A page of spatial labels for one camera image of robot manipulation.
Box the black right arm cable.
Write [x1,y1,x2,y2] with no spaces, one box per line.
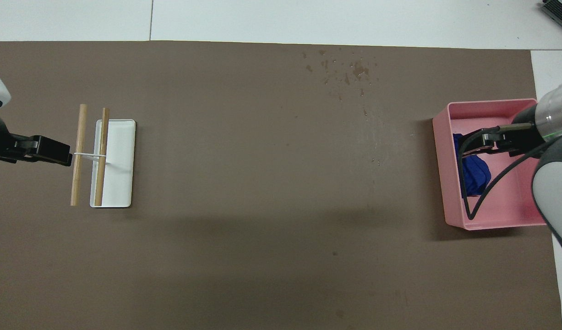
[457,125,545,221]

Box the wooden towel rack rod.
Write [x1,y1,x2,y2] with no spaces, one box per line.
[94,108,110,207]
[70,104,88,207]

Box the pink plastic bin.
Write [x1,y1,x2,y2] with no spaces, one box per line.
[432,98,549,231]

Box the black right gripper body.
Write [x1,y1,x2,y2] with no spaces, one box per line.
[510,110,548,157]

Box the dark grey electronic device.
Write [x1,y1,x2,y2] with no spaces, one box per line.
[540,0,562,30]

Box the blue towel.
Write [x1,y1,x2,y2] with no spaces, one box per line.
[453,133,492,198]

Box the brown table mat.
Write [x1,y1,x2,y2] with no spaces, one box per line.
[0,40,562,330]

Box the white towel rack base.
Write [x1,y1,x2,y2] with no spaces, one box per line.
[89,119,136,209]

